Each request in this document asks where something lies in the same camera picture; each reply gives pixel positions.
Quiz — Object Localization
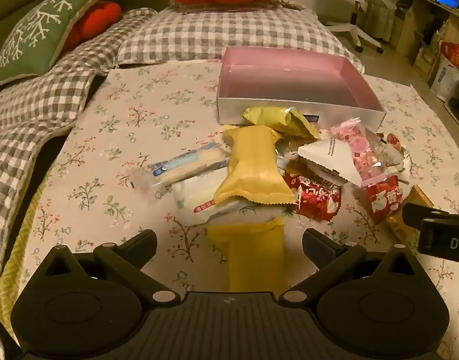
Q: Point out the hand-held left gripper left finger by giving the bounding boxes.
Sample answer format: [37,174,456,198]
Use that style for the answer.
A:
[37,231,176,305]

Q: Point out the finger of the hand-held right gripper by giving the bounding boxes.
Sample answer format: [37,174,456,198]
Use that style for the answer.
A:
[400,202,459,230]

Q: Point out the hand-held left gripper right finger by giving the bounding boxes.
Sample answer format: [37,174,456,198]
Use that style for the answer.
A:
[280,229,421,304]

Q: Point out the gold snack packet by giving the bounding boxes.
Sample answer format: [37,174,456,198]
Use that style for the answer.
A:
[387,185,434,239]

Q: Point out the red snack packet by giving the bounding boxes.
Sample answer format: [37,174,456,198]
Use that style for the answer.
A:
[364,176,403,226]
[284,172,343,221]

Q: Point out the yellow snack packet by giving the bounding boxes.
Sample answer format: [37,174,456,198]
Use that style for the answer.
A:
[213,125,296,206]
[205,217,286,292]
[242,106,322,140]

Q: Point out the white packet red strip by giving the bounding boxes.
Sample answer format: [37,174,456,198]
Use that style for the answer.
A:
[172,169,283,227]

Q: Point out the pink candy bag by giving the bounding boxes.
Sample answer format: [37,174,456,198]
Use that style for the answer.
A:
[330,116,388,188]

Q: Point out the white triangular packet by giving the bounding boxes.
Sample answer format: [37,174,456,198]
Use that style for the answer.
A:
[297,137,363,187]

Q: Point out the clear wafer packet blue label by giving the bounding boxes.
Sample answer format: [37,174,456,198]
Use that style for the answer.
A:
[126,143,232,196]

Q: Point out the pink and silver box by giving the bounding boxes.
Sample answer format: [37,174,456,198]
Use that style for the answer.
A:
[215,46,387,132]

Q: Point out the floral tablecloth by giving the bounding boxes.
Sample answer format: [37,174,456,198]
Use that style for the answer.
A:
[12,58,459,360]

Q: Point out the yellow green mat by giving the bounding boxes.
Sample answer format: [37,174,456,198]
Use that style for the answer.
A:
[0,191,41,329]

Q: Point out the red and white bag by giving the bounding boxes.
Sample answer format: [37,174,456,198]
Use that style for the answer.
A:
[430,41,459,100]

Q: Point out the wooden desk with shelves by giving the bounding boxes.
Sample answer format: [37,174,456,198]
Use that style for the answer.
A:
[379,0,459,68]

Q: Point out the white office chair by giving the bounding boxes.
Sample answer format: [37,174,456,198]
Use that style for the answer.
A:
[325,0,397,54]

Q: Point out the grey checked blanket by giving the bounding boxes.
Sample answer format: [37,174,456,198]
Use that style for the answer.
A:
[0,0,365,323]

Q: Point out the small red cushion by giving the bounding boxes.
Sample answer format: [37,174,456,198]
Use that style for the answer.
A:
[66,1,122,51]

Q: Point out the green snowflake pillow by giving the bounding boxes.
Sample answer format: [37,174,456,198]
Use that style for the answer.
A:
[0,0,116,85]

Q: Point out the dark green sofa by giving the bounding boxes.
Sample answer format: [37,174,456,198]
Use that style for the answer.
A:
[0,0,46,31]

